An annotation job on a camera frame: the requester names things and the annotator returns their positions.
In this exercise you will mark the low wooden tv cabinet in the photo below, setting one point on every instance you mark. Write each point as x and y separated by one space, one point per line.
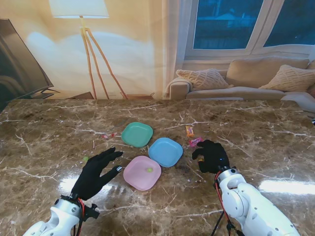
81 96

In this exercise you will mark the cream knitted cushion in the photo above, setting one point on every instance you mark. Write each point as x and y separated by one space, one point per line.
290 78
204 79

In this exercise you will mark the small pink wrapped candy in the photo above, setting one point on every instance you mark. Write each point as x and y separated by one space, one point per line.
105 136

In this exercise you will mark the flat screen television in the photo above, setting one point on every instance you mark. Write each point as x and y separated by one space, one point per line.
14 61

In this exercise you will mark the pink red candy packet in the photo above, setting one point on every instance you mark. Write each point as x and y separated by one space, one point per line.
193 142

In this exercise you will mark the white framed window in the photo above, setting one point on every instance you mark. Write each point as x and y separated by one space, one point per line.
221 24

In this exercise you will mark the beige sofa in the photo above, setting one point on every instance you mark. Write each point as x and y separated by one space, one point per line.
246 71

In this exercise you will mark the blue square plastic dish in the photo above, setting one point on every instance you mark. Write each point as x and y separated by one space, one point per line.
165 152

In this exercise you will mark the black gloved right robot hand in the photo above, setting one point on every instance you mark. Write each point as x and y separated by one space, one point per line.
215 155

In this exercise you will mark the green square plastic dish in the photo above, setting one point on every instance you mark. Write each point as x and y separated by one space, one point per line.
136 134

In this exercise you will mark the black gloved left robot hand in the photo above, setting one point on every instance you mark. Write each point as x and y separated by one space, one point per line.
89 175

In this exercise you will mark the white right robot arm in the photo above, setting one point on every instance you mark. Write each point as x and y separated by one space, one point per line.
251 204

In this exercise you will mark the pink square plastic dish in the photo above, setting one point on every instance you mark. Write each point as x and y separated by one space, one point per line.
137 177

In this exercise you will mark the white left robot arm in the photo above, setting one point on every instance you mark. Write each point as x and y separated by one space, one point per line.
64 214

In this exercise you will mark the cream throw blanket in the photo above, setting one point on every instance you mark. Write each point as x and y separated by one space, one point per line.
183 82

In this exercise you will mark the orange candy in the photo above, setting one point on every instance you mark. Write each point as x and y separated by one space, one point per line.
189 131

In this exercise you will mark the wooden tripod floor lamp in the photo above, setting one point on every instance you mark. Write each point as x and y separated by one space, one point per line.
78 8

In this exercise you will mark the sheer white curtain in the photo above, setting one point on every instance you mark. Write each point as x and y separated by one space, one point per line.
177 37

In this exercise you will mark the small red wrapped candy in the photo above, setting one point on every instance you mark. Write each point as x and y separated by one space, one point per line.
114 134

